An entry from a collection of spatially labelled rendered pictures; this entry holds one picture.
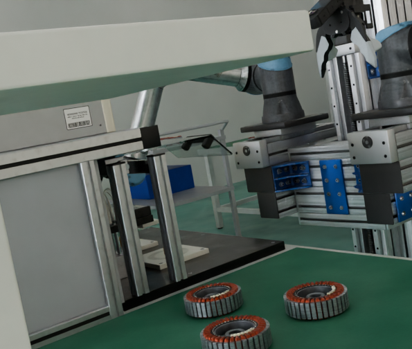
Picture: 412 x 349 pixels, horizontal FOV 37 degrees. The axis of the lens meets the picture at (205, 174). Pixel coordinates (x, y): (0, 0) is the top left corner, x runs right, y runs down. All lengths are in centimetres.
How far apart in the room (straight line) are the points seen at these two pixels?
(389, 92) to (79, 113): 90
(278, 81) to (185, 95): 604
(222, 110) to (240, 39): 802
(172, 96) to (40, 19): 190
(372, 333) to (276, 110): 126
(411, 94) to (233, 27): 138
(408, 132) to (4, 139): 106
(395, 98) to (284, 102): 47
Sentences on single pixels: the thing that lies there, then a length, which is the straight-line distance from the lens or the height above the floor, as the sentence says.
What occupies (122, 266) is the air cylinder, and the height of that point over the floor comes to 80.
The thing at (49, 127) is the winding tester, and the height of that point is 115.
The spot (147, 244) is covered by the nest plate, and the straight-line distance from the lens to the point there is 177.
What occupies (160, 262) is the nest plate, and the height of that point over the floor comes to 78.
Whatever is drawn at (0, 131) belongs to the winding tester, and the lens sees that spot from 133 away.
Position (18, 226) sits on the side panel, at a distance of 121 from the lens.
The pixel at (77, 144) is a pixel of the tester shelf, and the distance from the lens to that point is 124.
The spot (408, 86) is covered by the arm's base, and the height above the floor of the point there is 109.
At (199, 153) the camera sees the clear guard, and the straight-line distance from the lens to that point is 164.
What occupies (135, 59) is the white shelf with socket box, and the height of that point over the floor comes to 118.
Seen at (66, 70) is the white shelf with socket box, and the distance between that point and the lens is 41.
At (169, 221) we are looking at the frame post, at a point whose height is 90.
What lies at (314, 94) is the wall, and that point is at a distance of 974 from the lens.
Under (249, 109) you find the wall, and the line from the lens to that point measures 882.
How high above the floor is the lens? 114
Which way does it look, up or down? 6 degrees down
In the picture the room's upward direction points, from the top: 10 degrees counter-clockwise
